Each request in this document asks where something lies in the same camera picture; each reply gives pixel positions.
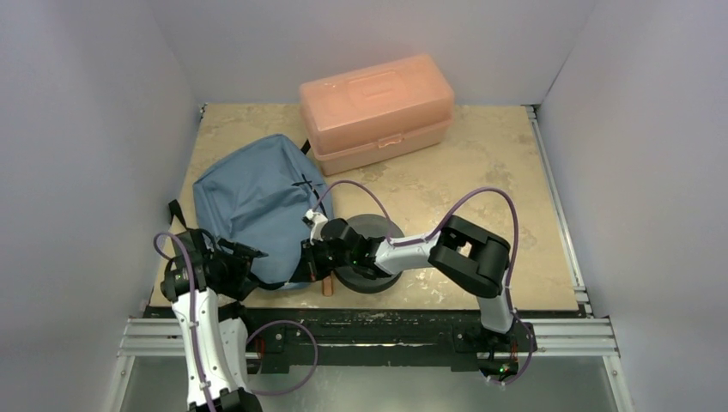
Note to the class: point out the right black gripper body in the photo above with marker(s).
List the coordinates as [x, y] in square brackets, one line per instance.
[310, 257]

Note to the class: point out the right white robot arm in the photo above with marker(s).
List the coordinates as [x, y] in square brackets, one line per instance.
[472, 257]

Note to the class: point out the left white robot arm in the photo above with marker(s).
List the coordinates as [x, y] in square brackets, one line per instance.
[214, 349]

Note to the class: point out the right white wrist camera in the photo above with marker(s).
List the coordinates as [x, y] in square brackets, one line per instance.
[315, 221]

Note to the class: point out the copper coloured marker pen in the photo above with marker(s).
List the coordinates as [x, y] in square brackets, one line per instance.
[328, 286]

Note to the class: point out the pink plastic storage box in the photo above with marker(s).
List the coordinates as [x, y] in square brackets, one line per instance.
[370, 115]

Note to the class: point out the black aluminium base frame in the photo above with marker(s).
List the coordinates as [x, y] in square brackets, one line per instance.
[411, 338]

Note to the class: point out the blue student backpack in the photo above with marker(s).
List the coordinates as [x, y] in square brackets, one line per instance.
[257, 196]

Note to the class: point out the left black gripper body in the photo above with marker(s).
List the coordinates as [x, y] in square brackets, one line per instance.
[231, 269]

